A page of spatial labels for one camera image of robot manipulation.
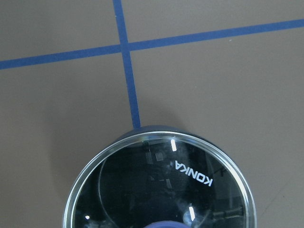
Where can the dark blue saucepan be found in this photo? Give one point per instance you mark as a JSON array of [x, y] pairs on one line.
[[133, 135]]

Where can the glass lid with blue knob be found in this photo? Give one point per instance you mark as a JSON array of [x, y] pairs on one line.
[[156, 185]]

